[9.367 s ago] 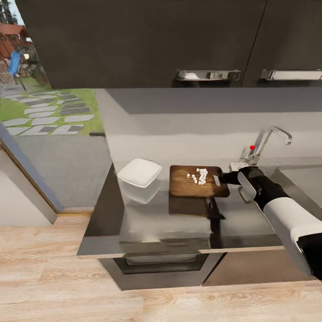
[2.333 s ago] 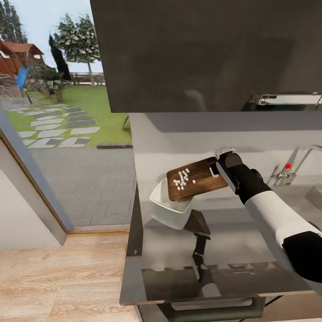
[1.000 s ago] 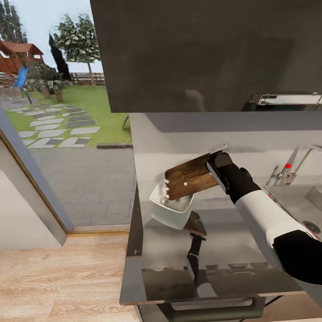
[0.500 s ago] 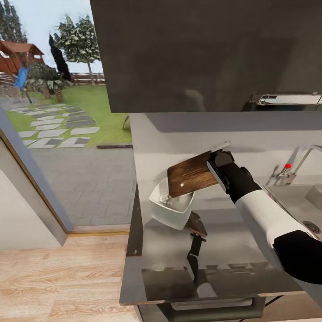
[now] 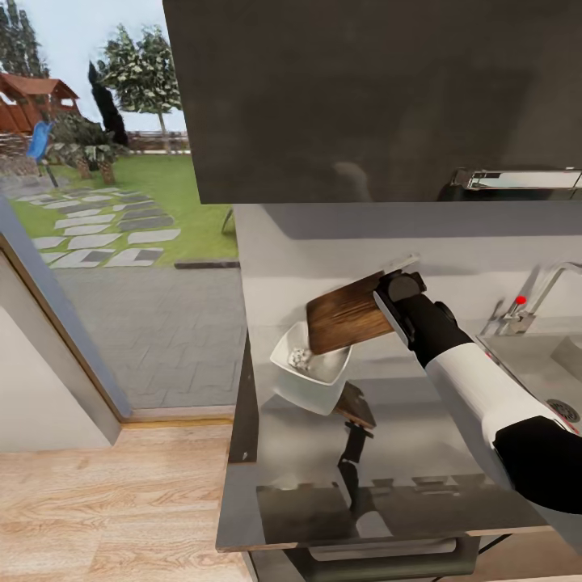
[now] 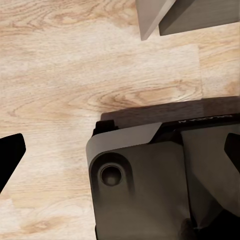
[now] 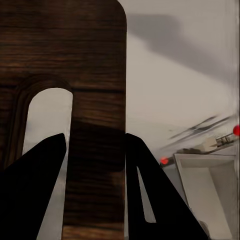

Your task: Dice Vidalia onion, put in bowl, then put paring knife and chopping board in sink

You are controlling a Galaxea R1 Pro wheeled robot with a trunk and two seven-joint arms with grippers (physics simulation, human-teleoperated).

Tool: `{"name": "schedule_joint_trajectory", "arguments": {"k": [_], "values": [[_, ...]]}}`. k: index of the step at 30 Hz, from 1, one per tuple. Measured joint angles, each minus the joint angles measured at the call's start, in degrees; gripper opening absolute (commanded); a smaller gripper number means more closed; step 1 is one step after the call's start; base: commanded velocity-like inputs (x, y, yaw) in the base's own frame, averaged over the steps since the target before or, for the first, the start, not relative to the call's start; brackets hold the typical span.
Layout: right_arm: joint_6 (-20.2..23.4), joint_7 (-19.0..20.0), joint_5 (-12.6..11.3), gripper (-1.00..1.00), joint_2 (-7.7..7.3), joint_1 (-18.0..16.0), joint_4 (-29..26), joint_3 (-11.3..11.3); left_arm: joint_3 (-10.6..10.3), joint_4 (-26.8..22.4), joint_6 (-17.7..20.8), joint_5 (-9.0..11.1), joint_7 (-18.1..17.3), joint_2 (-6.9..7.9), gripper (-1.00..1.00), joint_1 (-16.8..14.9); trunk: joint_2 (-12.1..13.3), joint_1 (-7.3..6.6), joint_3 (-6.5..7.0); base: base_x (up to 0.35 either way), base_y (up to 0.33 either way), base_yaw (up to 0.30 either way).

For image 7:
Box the cutting board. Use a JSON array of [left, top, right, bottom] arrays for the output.
[[0, 0, 127, 240]]

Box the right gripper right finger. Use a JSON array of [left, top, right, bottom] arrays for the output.
[[125, 133, 210, 240]]

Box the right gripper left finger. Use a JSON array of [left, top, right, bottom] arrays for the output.
[[0, 133, 67, 240]]

